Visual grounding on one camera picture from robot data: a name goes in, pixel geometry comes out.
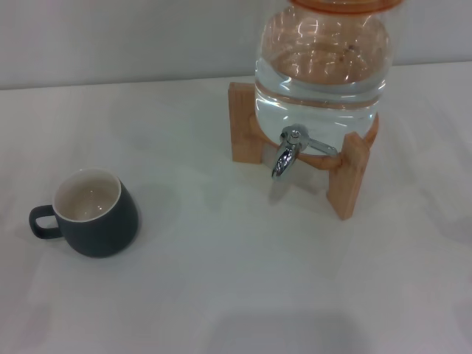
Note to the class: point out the chrome dispenser faucet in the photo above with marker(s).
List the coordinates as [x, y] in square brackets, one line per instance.
[284, 158]

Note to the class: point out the clear glass water dispenser jar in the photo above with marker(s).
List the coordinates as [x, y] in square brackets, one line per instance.
[321, 92]

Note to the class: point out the orange dispenser lid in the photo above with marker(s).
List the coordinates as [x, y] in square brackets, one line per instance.
[343, 6]

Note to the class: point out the black ceramic cup white inside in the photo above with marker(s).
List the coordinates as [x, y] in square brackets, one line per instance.
[107, 228]

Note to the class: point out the wooden dispenser stand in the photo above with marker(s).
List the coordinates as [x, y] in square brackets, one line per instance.
[243, 125]

